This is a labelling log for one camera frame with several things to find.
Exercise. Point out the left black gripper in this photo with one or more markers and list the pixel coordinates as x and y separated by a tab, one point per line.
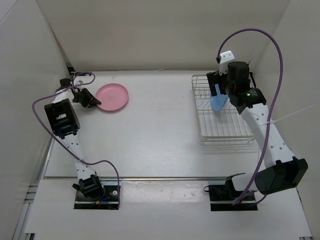
91	101

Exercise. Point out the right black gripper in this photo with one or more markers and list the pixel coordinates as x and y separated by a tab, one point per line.
215	78

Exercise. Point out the pink plate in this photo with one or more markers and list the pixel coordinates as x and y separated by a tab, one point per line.
113	97

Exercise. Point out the blue plate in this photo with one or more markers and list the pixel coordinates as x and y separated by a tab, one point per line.
218	100

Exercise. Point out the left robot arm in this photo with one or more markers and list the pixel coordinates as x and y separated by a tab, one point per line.
65	125

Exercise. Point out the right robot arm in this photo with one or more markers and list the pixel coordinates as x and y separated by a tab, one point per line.
283	170

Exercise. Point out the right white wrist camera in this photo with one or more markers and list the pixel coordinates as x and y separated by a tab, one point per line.
223	60

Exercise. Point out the wire dish rack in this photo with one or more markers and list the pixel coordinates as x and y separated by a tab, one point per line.
217	127

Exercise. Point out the white cable tie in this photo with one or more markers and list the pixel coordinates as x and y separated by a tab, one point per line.
289	115

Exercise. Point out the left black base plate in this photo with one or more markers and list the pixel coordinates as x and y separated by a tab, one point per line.
108	200

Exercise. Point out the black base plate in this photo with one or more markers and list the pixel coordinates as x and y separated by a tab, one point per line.
221	199
108	200

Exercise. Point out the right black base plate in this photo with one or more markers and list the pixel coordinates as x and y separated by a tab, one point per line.
221	199

